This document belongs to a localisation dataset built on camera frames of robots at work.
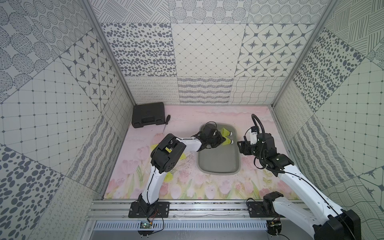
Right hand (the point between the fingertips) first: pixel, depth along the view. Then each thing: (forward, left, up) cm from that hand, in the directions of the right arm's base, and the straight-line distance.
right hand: (244, 144), depth 82 cm
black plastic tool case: (+33, +65, -11) cm, 74 cm away
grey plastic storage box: (-3, +10, -14) cm, 17 cm away
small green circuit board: (-36, +51, -16) cm, 65 cm away
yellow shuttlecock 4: (-14, +43, -14) cm, 47 cm away
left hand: (+5, +4, -6) cm, 9 cm away
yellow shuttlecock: (+15, +7, -11) cm, 20 cm away
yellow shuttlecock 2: (+8, +6, -11) cm, 15 cm away
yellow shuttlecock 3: (-17, +31, +19) cm, 40 cm away
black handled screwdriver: (+30, +49, -12) cm, 59 cm away
